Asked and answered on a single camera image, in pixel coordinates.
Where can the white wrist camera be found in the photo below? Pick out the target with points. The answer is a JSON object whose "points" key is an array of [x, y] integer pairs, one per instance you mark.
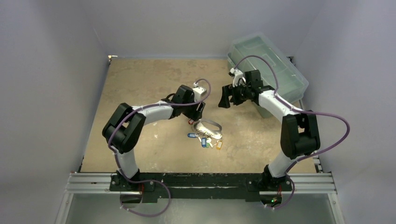
{"points": [[199, 92], [238, 77]]}

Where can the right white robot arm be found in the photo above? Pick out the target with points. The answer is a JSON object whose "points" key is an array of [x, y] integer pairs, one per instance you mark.
{"points": [[299, 131]]}

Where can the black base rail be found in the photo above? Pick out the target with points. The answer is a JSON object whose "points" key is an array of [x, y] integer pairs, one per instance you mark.
{"points": [[244, 186]]}

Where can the clear plastic storage box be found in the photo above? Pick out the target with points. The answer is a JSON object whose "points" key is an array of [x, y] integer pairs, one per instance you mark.
{"points": [[258, 52]]}

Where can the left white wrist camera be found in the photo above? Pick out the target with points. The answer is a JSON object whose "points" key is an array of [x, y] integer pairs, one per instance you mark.
{"points": [[199, 92]]}

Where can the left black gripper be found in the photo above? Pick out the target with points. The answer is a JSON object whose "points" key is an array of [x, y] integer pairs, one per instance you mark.
{"points": [[196, 114]]}

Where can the metal keyring holder with keys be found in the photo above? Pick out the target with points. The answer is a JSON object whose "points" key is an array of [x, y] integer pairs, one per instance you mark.
{"points": [[207, 130]]}

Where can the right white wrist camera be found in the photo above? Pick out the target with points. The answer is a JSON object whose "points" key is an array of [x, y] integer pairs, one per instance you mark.
{"points": [[238, 77]]}

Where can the aluminium frame rail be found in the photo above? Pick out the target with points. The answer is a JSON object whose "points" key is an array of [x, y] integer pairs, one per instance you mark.
{"points": [[99, 183]]}

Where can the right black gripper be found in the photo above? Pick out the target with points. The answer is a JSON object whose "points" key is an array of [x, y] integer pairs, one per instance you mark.
{"points": [[231, 95]]}

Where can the blue key tag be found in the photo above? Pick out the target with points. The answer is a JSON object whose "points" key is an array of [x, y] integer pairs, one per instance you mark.
{"points": [[192, 135]]}

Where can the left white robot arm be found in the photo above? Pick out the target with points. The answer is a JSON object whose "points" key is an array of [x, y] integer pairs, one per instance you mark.
{"points": [[123, 129]]}

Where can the yellow key tag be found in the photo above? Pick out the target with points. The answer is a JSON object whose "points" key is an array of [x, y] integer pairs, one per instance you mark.
{"points": [[219, 144]]}

